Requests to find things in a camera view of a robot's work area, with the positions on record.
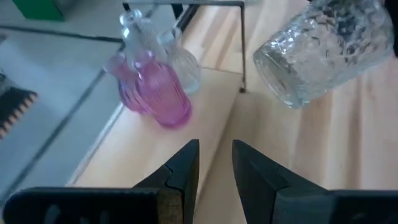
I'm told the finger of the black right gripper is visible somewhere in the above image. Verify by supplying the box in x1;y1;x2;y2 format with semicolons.
384;0;398;58

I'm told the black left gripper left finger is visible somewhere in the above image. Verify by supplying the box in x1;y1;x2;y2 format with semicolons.
2;138;200;224

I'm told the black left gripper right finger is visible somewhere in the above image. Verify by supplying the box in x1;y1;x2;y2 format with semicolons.
231;139;398;224

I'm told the clear crosshatched jar vase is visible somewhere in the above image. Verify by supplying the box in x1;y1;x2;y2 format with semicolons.
252;0;395;110

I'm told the small pink bulbous vase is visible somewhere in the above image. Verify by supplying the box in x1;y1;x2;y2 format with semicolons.
103;51;141;114

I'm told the tall pink ribbed vase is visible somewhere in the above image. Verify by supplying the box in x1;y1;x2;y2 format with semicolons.
132;50;193;129

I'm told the clear bulbous ribbed vase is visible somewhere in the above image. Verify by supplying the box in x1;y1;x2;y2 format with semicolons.
157;26;202;96

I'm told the tall clear textured cylinder vase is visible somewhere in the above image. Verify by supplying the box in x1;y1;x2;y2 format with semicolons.
119;8;164;68

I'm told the wooden shelf board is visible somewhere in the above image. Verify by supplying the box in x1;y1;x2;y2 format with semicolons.
71;4;246;224

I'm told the green box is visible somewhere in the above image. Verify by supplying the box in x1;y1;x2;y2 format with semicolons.
11;0;65;22

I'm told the black hazard-striped cable cover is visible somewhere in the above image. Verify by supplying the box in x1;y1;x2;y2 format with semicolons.
0;86;39;140

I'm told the black metal shelf frame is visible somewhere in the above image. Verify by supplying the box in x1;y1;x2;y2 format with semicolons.
122;0;249;94

